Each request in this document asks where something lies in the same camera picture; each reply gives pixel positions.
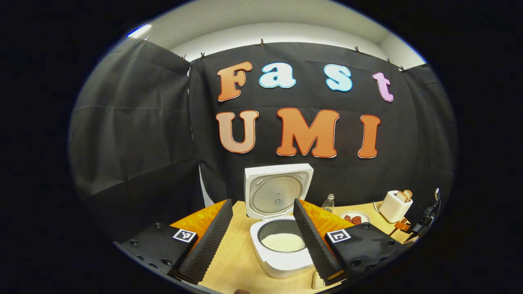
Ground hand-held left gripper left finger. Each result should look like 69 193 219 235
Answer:
116 199 235 285

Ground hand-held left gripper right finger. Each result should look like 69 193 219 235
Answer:
293 198 413 286

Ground white rice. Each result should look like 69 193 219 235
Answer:
261 233 306 252

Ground white rice cooker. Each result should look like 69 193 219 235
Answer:
244 163 315 278

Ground cream square rice container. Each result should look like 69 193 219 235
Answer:
312 269 327 290

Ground white toaster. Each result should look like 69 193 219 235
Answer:
378 190 413 223

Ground white oval plate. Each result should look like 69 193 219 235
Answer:
339 210 371 225

